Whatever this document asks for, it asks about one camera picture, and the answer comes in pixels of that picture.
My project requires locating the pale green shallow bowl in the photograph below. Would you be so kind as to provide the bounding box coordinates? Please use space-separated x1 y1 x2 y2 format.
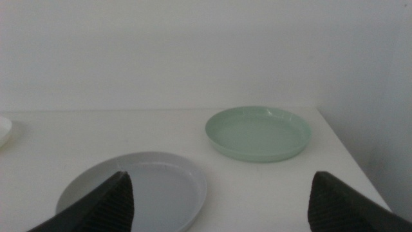
205 106 312 163

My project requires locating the grey shallow bowl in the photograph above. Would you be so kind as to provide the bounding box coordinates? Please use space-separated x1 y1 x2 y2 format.
55 151 208 232

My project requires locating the white shallow bowl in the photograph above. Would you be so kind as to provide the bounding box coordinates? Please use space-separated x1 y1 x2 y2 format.
0 115 13 149

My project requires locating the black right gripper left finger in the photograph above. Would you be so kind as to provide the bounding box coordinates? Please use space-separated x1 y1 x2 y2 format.
27 170 135 232

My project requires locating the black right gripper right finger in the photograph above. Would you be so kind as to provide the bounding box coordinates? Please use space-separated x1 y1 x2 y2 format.
306 170 412 232

